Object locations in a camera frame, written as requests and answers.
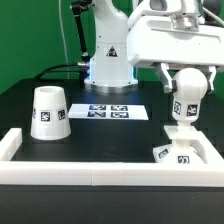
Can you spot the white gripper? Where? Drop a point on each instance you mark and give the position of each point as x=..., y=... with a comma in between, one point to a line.
x=174, y=32

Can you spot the white lamp bulb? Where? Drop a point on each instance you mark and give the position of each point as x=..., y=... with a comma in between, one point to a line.
x=191, y=88

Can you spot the white lamp base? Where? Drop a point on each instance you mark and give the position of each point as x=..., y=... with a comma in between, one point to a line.
x=179, y=151

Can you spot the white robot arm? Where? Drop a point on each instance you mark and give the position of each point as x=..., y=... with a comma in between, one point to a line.
x=103, y=31

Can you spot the white lamp shade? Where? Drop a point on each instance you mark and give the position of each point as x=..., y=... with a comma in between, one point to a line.
x=50, y=117

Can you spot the white marker sheet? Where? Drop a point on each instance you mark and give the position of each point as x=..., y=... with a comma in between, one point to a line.
x=107, y=111

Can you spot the white U-shaped fence frame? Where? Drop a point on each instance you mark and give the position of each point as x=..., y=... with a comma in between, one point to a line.
x=209, y=174

